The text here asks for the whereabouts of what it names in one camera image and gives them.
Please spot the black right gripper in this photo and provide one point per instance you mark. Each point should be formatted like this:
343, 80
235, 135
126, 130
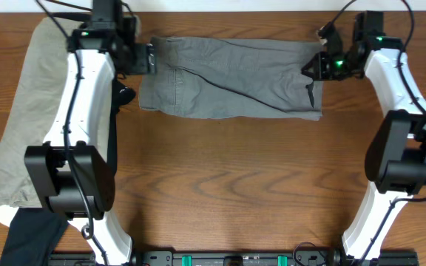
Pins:
319, 72

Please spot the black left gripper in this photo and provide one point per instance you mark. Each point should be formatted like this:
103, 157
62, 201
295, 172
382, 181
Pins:
144, 58

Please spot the grey shorts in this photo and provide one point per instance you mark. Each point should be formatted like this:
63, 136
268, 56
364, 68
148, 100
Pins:
219, 78

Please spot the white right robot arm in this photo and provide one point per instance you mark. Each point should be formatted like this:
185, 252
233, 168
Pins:
395, 162

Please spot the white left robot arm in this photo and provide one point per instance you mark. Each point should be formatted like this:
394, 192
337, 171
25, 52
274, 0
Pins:
73, 169

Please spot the khaki folded shorts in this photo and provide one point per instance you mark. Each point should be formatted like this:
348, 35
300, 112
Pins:
33, 111

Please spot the black garment under stack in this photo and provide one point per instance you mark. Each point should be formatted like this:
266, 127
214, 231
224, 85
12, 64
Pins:
34, 232

